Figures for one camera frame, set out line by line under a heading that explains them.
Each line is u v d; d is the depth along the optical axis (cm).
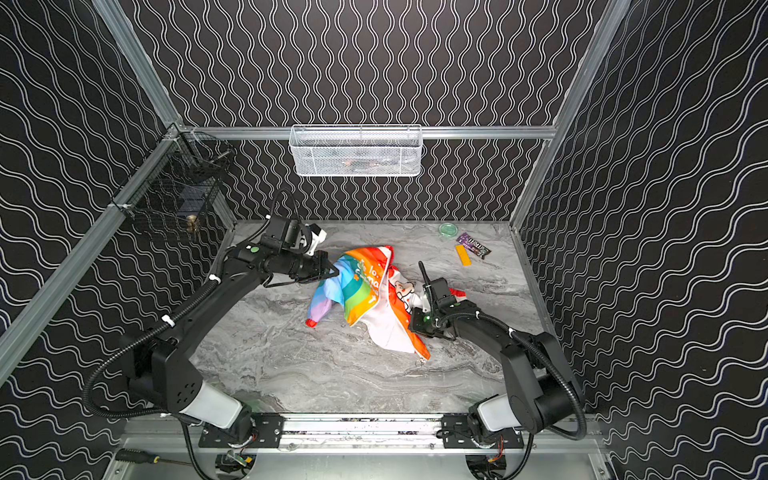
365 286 85
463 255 110
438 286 74
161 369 41
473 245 112
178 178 97
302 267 68
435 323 66
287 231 64
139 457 70
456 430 74
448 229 117
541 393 43
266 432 73
